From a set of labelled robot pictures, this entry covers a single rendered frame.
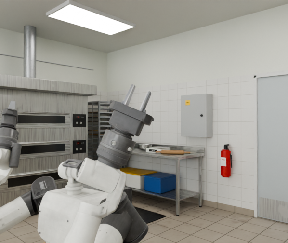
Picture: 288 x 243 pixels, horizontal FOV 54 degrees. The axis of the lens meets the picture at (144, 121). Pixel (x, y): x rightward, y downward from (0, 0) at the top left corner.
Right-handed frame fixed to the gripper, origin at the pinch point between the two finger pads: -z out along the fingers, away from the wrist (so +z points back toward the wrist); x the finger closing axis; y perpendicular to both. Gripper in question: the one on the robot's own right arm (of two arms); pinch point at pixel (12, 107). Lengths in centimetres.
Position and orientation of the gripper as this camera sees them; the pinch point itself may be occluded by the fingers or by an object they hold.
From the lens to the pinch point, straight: 133.5
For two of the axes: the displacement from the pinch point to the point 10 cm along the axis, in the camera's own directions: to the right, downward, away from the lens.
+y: -9.3, -1.3, -3.4
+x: 3.6, -3.9, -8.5
